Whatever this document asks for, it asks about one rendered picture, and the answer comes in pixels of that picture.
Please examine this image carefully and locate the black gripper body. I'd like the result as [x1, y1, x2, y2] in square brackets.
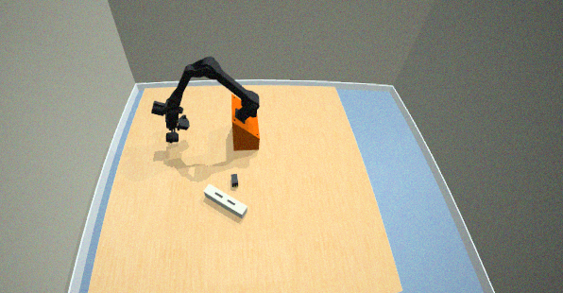
[164, 113, 179, 142]

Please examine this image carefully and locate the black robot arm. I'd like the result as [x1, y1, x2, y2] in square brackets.
[152, 57, 260, 130]

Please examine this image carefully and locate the black two-prong plug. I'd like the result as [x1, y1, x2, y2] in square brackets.
[230, 174, 238, 188]

